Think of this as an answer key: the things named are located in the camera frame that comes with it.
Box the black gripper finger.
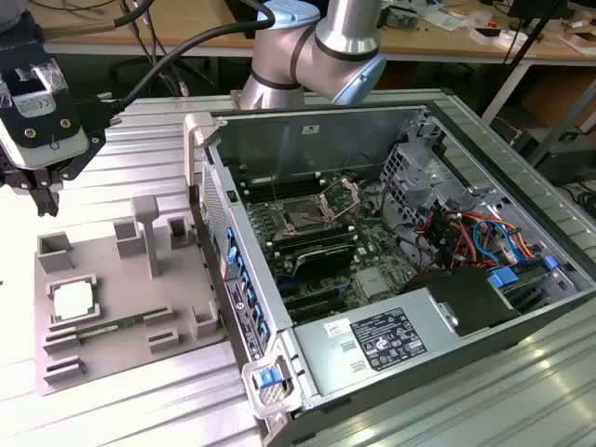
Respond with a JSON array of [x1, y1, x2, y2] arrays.
[[31, 131, 109, 219]]

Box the silver square CPU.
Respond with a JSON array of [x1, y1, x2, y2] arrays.
[[51, 281, 102, 322]]

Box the black RAM slot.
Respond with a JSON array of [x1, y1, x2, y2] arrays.
[[272, 232, 359, 256], [244, 182, 325, 202], [241, 172, 321, 193], [268, 223, 356, 246]]

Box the CPU socket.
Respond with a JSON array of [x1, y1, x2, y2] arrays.
[[281, 199, 327, 232]]

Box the black expansion slot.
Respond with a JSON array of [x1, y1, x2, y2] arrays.
[[286, 297, 351, 323], [281, 284, 348, 311]]

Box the grey plastic parts rack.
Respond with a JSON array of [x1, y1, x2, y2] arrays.
[[34, 195, 229, 397]]

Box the green RAM stick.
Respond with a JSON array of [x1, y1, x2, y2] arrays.
[[76, 311, 155, 334]]

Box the wooden desk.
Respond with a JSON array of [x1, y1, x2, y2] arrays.
[[27, 0, 596, 122]]

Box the black monitor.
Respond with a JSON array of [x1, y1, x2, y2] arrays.
[[224, 0, 262, 30]]

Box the metal socket cover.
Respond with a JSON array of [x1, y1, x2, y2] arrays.
[[318, 179, 362, 220]]

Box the black expansion card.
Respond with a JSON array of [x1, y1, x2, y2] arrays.
[[291, 244, 355, 280]]

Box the open grey PC case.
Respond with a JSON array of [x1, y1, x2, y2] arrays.
[[183, 88, 596, 447]]

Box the silver power supply unit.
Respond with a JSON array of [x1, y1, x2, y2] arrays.
[[291, 286, 467, 397]]

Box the green motherboard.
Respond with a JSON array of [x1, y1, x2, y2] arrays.
[[232, 167, 420, 327]]

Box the silver chipset heat sink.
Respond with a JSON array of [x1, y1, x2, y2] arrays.
[[356, 268, 397, 299]]

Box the silver perforated drive cage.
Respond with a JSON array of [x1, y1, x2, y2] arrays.
[[379, 115, 467, 220]]

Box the white papers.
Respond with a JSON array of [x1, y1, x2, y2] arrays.
[[421, 7, 471, 33]]

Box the black plastic fan shroud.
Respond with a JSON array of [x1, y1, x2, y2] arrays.
[[402, 269, 521, 339]]

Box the blue disk carrier latch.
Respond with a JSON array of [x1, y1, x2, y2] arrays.
[[488, 267, 521, 290]]

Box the white cardboard box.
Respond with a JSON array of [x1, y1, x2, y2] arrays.
[[468, 25, 516, 48]]

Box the brown cardboard box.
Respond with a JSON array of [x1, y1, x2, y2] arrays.
[[521, 76, 596, 134]]

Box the black computer tower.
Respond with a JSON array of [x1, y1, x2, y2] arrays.
[[530, 129, 596, 187]]

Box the pink and white box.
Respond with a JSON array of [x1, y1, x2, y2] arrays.
[[557, 30, 596, 53]]

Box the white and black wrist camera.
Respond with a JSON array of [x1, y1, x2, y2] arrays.
[[0, 60, 90, 169]]

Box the thick black camera cable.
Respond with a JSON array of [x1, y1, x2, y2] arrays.
[[74, 12, 277, 139]]

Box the black wire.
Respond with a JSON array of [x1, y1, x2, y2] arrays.
[[377, 181, 448, 280]]

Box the blue wire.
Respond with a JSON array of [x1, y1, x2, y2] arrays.
[[472, 219, 519, 267]]

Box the orange and red wire bundle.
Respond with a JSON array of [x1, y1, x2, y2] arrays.
[[413, 204, 546, 271]]

